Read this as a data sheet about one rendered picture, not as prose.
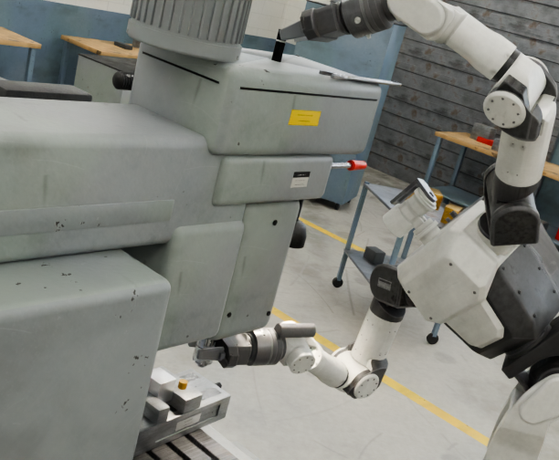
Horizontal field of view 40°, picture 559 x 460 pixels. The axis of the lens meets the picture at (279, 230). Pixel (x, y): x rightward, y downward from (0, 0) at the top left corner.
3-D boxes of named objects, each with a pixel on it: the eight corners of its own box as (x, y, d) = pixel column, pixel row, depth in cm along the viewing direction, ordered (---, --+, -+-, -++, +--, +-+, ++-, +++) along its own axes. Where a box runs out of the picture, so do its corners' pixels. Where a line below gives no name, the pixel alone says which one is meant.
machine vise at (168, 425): (185, 390, 209) (195, 354, 206) (226, 417, 201) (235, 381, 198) (81, 428, 182) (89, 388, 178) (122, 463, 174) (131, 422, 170)
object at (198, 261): (145, 287, 170) (169, 177, 162) (220, 339, 156) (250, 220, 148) (72, 300, 155) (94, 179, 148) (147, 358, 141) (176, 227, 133)
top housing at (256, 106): (280, 120, 183) (298, 53, 178) (367, 157, 168) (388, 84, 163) (121, 113, 147) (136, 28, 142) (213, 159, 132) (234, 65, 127)
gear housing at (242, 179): (246, 162, 178) (256, 120, 175) (325, 200, 164) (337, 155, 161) (131, 164, 153) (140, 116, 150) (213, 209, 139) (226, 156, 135)
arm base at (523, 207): (521, 204, 171) (471, 196, 170) (544, 162, 162) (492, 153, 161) (531, 256, 161) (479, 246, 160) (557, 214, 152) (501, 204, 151)
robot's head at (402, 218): (410, 241, 181) (386, 213, 182) (443, 215, 177) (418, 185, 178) (404, 247, 175) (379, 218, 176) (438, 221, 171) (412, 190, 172)
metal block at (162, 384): (154, 388, 190) (159, 367, 188) (171, 400, 187) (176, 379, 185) (139, 393, 186) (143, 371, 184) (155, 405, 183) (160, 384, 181)
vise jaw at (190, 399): (159, 378, 198) (162, 365, 196) (200, 407, 190) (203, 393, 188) (142, 384, 193) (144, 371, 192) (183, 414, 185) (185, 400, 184)
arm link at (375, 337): (355, 367, 213) (384, 298, 205) (384, 396, 204) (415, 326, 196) (323, 371, 206) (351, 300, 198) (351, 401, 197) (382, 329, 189)
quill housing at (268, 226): (210, 291, 184) (241, 165, 174) (272, 331, 172) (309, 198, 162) (149, 303, 170) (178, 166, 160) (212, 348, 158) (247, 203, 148)
